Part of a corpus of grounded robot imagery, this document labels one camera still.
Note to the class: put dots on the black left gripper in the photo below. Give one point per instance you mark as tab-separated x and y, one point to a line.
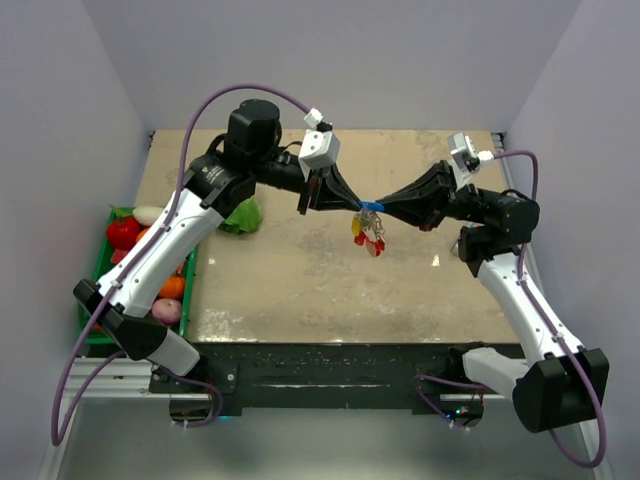
332	193

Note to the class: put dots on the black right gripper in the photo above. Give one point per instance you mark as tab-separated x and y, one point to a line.
427	200

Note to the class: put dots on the key bunch with red carabiner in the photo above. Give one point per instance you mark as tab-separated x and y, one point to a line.
367	228

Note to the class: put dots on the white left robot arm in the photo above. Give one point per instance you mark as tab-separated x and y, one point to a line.
213	186

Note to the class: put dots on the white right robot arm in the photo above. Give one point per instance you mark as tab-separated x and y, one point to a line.
560	382

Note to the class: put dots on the green lettuce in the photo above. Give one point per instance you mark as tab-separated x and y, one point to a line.
245	219

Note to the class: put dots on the orange toy pumpkin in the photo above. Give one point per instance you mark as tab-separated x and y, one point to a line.
174	288

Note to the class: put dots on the white toy radish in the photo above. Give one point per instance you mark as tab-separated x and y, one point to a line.
146	216

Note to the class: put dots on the orange toy orange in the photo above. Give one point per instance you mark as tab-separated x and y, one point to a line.
141	234

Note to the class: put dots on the pink toy onion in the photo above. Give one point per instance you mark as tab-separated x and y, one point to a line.
167	311

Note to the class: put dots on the red toy tomato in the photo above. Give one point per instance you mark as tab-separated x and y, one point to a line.
122	232

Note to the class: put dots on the red box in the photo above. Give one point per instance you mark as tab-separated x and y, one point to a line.
117	256

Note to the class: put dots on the green plastic basket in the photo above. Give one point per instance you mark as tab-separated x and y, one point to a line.
186	269

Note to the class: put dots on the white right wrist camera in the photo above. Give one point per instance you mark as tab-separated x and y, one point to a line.
466	161

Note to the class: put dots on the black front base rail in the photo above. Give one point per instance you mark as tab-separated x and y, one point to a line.
414	377

